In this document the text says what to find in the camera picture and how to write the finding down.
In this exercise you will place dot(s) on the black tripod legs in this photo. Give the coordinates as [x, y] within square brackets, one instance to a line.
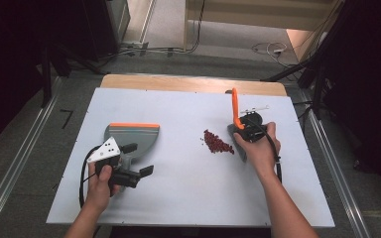
[311, 72]

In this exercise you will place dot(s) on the black curtain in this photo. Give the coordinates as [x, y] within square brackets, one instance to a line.
[370, 82]
[13, 49]

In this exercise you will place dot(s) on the person's left hand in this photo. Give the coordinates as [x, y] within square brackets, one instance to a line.
[97, 193]

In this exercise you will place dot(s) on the grey dustpan with orange edge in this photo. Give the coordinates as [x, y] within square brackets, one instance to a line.
[135, 135]

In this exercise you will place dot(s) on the person's right hand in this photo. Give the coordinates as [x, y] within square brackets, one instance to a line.
[259, 153]

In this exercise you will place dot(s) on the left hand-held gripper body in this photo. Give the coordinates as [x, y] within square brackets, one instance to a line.
[105, 150]

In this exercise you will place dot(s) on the metal floor rail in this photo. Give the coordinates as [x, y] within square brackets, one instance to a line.
[337, 178]
[20, 148]

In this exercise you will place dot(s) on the wooden table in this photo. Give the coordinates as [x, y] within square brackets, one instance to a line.
[178, 84]

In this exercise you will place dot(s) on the white board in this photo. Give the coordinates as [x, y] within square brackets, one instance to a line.
[178, 109]

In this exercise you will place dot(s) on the grey table grommet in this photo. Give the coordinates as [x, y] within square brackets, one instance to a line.
[228, 91]

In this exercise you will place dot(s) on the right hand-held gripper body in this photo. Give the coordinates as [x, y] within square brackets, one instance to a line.
[256, 124]

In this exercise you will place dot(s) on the heap of red beans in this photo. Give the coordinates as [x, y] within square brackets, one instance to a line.
[216, 143]

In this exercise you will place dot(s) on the beige wooden furniture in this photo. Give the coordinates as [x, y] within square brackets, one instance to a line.
[261, 13]

